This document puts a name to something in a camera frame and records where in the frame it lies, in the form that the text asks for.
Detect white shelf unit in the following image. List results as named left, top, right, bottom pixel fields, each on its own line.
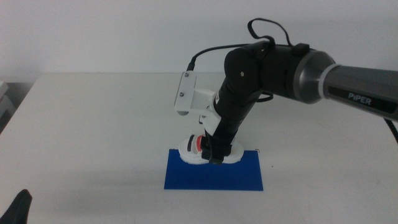
left=0, top=80, right=17, bottom=126

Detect white shoe black red stripes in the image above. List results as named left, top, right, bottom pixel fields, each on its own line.
left=178, top=134, right=244, bottom=166

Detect black camera cable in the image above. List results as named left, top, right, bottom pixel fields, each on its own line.
left=185, top=17, right=295, bottom=72

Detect blue rectangular mat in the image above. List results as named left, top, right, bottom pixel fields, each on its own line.
left=164, top=148, right=264, bottom=192

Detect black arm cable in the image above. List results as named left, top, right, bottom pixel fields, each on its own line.
left=383, top=117, right=398, bottom=146

